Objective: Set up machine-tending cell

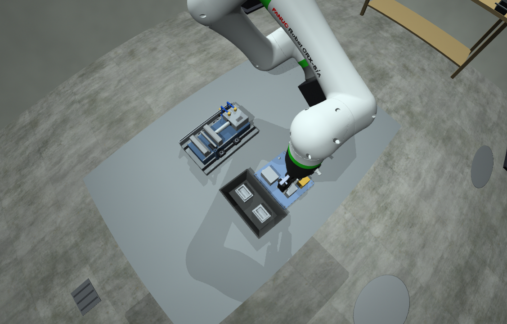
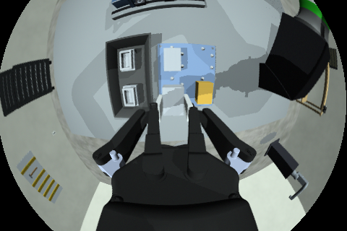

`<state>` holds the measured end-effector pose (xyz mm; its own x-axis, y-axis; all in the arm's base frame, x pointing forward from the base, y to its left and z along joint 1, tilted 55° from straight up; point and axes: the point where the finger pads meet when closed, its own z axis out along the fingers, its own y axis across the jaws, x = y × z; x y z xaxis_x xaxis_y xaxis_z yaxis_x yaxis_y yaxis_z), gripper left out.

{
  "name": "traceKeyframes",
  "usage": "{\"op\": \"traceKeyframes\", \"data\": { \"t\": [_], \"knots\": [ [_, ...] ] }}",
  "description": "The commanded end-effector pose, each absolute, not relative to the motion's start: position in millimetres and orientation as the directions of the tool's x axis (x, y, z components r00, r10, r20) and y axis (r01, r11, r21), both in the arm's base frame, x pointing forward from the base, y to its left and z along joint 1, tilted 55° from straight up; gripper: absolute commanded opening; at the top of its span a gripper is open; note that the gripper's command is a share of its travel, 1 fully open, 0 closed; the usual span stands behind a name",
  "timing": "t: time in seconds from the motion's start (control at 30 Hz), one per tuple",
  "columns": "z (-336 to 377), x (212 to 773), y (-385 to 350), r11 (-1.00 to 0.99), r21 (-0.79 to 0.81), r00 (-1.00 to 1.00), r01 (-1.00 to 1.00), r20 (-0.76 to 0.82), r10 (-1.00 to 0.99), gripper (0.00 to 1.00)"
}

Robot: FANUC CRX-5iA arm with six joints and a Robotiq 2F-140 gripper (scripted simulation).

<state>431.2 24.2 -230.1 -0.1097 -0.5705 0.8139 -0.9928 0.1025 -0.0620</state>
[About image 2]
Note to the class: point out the yellow rectangular block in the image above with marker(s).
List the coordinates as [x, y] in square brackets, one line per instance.
[203, 92]

